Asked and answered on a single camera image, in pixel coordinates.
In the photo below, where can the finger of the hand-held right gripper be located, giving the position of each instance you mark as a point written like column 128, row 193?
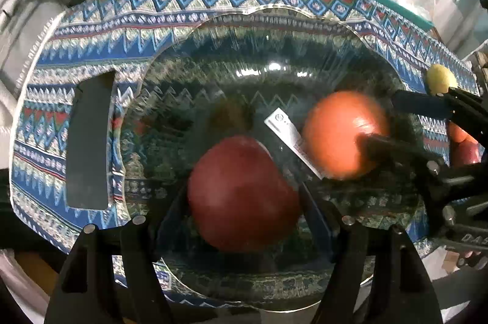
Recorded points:
column 419, row 104
column 392, row 152

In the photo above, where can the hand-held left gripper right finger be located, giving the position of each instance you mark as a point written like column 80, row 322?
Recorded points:
column 316, row 225

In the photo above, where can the grey clothes pile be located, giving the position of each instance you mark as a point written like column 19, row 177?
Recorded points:
column 34, row 3

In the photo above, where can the pinkish red apple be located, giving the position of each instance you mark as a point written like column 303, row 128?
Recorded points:
column 467, row 154

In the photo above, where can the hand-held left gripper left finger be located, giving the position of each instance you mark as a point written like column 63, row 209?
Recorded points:
column 150, row 240

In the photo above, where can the person's right hand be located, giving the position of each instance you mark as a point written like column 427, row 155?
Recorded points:
column 472, row 257

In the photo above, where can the blue patterned tablecloth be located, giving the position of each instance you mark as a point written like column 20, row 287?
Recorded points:
column 57, row 41

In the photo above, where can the clear glass bowl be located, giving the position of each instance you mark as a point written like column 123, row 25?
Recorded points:
column 228, row 80

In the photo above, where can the orange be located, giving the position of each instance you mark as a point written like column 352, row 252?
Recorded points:
column 457, row 133
column 335, row 133

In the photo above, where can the dark red apple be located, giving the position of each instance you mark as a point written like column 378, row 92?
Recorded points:
column 240, row 194

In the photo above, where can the black rectangular pad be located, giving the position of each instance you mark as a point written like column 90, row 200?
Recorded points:
column 89, row 144

